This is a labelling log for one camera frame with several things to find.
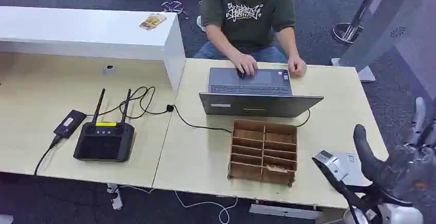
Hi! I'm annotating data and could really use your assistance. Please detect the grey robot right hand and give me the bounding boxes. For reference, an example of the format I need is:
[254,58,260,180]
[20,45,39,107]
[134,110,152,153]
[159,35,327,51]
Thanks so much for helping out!
[353,97,436,205]

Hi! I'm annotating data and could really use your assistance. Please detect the person's left hand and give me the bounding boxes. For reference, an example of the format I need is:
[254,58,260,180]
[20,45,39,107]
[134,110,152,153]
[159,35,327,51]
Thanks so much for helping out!
[287,56,307,78]

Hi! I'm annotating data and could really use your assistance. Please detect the person's right hand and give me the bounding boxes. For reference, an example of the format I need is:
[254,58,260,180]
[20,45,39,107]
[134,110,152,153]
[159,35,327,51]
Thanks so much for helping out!
[231,52,259,78]

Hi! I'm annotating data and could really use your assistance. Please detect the grey laptop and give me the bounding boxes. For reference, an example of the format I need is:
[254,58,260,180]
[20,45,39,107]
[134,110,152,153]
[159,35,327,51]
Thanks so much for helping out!
[199,67,324,118]

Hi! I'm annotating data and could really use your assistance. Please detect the white card reader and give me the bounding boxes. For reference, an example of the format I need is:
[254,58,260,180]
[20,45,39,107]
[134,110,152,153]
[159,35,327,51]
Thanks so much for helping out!
[332,151,373,186]

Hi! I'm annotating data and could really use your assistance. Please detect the person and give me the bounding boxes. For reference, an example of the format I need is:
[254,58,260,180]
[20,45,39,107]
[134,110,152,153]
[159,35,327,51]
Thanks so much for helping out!
[193,0,307,80]

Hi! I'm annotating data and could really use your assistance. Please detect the wooden card box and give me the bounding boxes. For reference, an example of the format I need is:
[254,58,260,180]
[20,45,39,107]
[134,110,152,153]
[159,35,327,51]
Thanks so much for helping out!
[227,119,298,187]

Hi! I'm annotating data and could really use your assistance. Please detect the white kiosk stand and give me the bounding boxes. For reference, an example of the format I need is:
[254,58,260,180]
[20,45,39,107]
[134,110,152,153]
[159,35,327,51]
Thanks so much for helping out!
[332,0,430,83]

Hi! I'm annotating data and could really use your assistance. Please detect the yellow printed card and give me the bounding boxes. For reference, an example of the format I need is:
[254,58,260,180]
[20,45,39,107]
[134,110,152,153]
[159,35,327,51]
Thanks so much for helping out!
[265,164,289,174]
[139,13,167,31]

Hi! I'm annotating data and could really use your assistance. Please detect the long white power strip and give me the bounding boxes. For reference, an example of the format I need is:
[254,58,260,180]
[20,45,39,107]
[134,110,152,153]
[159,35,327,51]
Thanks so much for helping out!
[248,203,323,220]

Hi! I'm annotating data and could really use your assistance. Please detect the white raised counter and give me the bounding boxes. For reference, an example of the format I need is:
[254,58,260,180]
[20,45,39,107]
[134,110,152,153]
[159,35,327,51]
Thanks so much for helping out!
[0,6,186,92]

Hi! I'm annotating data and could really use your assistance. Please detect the black controller with antennas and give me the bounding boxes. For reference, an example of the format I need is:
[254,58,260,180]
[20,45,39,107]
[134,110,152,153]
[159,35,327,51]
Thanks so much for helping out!
[73,88,136,163]

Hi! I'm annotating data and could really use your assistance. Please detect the black adapter box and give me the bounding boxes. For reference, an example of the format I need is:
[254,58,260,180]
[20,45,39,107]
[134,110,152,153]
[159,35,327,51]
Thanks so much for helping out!
[53,109,87,139]

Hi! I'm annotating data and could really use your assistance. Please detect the chrome stanchion post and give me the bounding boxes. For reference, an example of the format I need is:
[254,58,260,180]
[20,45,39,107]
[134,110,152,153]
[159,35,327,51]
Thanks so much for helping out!
[332,0,388,45]

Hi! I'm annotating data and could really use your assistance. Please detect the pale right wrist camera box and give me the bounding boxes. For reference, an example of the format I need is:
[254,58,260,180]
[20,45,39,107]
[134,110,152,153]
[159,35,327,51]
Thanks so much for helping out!
[312,150,350,182]

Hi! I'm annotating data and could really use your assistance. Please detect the black looped laptop cable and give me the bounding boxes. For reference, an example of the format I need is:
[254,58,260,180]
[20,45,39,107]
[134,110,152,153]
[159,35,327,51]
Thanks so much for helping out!
[85,86,311,134]

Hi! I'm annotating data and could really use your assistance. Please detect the white floor cable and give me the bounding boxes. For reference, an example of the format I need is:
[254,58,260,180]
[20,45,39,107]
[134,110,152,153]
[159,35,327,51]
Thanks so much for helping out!
[119,185,239,224]

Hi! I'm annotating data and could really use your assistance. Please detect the black adapter power cable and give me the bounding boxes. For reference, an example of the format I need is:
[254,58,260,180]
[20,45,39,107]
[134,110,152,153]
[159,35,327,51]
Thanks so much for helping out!
[34,135,63,177]

